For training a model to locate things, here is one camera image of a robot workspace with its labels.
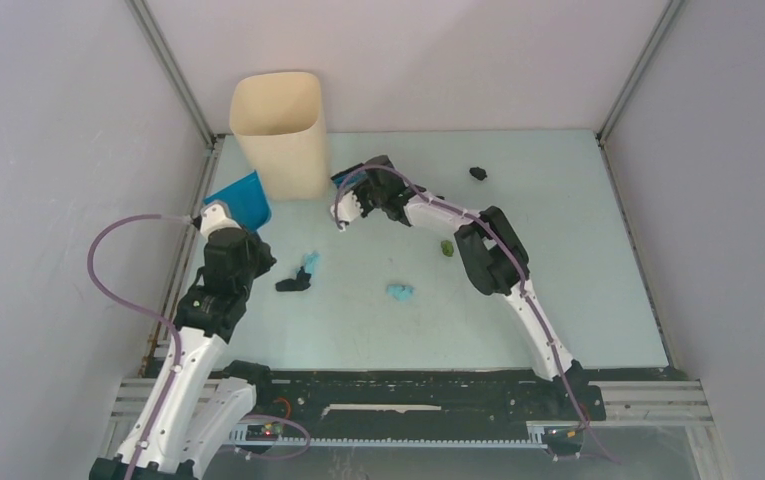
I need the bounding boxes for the blue dustpan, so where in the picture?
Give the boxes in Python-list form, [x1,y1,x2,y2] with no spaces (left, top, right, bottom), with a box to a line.
[204,171,272,231]

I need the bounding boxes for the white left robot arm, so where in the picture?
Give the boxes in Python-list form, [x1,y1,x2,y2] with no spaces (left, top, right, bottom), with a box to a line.
[89,223,275,479]

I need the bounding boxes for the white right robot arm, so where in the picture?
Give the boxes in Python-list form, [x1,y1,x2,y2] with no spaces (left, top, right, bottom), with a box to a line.
[330,155,591,428]

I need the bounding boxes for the black scrap left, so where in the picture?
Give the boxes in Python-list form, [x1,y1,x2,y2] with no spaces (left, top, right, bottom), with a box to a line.
[275,267,312,293]

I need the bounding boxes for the light blue scrap left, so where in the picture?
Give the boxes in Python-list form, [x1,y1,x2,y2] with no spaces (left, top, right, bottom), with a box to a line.
[302,251,320,276]

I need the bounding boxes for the green paper scrap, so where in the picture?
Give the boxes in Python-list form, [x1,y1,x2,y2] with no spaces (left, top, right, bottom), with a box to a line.
[440,240,455,258]

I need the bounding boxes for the small black paper scrap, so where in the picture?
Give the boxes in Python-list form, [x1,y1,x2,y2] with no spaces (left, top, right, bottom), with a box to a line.
[469,167,487,181]

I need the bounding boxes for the light blue paper scrap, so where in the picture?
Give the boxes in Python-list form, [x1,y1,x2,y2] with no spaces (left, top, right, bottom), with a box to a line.
[386,284,415,302]

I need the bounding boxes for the beige waste bin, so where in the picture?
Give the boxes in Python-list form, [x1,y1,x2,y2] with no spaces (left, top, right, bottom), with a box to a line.
[229,71,331,201]

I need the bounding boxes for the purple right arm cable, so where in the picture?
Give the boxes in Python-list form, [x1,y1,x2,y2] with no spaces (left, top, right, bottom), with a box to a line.
[334,164,622,465]

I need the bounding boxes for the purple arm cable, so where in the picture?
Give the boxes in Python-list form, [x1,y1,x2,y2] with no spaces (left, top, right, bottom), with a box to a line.
[334,164,622,465]
[87,213,312,480]

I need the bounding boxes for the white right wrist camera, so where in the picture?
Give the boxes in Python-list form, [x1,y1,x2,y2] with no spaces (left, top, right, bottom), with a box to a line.
[330,191,372,231]

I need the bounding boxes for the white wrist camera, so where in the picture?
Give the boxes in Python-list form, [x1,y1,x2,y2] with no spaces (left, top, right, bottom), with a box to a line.
[198,201,240,239]
[330,191,372,231]

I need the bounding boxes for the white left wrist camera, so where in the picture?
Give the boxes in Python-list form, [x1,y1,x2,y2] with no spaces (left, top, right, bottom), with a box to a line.
[198,201,240,239]

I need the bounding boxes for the left aluminium frame post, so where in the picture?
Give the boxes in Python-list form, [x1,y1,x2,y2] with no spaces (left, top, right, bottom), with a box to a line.
[126,0,224,359]

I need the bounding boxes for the aluminium frame post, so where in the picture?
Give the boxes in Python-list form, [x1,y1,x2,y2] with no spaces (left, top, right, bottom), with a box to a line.
[126,0,224,359]
[595,0,688,193]

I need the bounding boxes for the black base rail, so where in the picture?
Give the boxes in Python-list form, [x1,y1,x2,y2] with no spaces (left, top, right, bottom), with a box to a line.
[253,369,606,440]

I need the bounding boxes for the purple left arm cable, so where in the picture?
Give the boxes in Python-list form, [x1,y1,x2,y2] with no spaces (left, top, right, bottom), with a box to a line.
[87,213,312,480]

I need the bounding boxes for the grey cable duct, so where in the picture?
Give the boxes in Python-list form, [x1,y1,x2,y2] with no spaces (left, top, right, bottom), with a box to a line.
[223,424,547,449]

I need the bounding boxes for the right aluminium frame post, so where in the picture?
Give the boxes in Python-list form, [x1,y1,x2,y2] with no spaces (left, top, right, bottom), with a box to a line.
[595,0,688,193]

